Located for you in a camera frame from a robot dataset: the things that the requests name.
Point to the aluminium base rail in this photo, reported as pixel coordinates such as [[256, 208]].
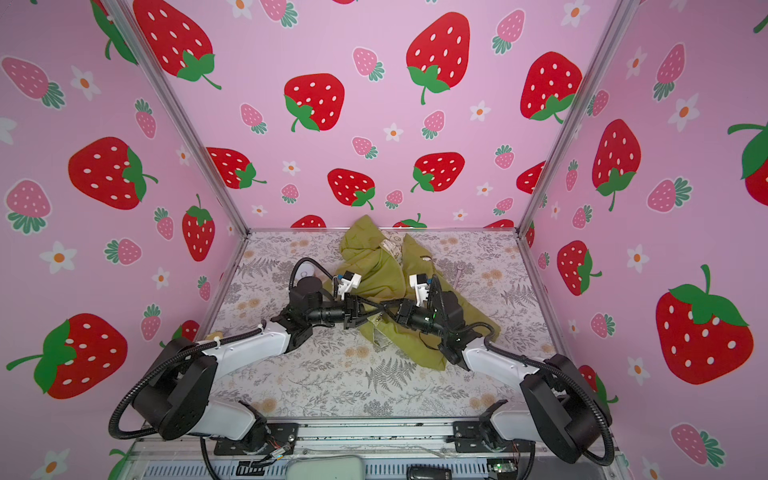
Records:
[[499, 434]]

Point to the black device on rail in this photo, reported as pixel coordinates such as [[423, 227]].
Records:
[[424, 472]]

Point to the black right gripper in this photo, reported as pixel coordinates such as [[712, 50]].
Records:
[[407, 309]]

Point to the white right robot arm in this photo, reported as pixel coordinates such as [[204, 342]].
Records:
[[569, 417]]

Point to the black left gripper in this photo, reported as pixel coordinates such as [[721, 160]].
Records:
[[350, 319]]

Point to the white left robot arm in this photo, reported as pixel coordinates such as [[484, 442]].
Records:
[[173, 398]]

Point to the white device on rail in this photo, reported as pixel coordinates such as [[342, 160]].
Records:
[[327, 468]]

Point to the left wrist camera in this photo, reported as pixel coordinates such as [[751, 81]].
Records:
[[346, 283]]

